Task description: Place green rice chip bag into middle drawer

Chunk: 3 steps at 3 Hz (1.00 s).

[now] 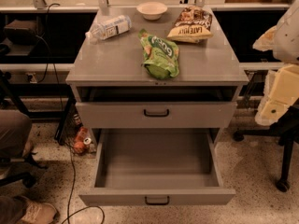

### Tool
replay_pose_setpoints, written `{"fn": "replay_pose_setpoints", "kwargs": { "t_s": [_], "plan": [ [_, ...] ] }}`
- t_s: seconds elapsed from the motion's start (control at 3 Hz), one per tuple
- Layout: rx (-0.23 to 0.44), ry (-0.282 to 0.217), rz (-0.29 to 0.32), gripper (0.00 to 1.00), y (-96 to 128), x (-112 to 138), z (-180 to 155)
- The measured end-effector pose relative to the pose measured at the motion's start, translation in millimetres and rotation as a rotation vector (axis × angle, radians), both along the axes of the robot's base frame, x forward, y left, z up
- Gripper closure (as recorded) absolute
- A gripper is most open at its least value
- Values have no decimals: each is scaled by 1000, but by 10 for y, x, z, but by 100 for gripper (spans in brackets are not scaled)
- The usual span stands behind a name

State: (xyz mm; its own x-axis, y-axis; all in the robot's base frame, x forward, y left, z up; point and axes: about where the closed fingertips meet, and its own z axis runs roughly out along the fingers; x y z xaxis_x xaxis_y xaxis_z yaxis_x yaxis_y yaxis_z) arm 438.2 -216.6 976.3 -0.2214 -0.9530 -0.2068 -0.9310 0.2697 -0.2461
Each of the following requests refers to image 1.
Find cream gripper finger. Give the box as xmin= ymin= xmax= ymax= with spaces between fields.
xmin=255 ymin=64 xmax=299 ymax=126
xmin=252 ymin=26 xmax=277 ymax=51

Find green rice chip bag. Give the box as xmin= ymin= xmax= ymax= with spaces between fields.
xmin=138 ymin=29 xmax=179 ymax=79

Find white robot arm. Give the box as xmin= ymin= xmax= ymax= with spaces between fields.
xmin=253 ymin=0 xmax=299 ymax=126

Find brown chip bag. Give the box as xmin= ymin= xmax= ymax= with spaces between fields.
xmin=167 ymin=6 xmax=213 ymax=44

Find grey drawer cabinet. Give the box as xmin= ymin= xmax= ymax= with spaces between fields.
xmin=66 ymin=7 xmax=248 ymax=140

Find closed grey upper drawer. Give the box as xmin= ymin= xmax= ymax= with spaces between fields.
xmin=76 ymin=102 xmax=236 ymax=128

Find open grey lower drawer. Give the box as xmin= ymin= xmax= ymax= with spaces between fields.
xmin=79 ymin=129 xmax=235 ymax=206

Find black stand with wheel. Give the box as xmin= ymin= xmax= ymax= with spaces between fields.
xmin=233 ymin=103 xmax=299 ymax=192

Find white bowl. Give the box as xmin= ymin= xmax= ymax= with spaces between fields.
xmin=136 ymin=2 xmax=167 ymax=21

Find clear plastic water bottle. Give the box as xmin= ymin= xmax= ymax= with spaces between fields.
xmin=86 ymin=15 xmax=132 ymax=40

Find orange soda can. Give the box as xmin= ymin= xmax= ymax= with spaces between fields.
xmin=73 ymin=138 xmax=92 ymax=155

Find white power outlet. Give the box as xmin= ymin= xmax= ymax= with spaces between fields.
xmin=26 ymin=73 xmax=37 ymax=83

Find black box on shelf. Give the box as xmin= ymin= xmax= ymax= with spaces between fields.
xmin=4 ymin=20 xmax=38 ymax=45

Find person leg grey trousers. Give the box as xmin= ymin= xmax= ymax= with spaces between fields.
xmin=0 ymin=110 xmax=33 ymax=159

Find black office chair base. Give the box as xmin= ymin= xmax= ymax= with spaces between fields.
xmin=0 ymin=152 xmax=48 ymax=189

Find tan shoe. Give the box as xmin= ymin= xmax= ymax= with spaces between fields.
xmin=17 ymin=196 xmax=57 ymax=224

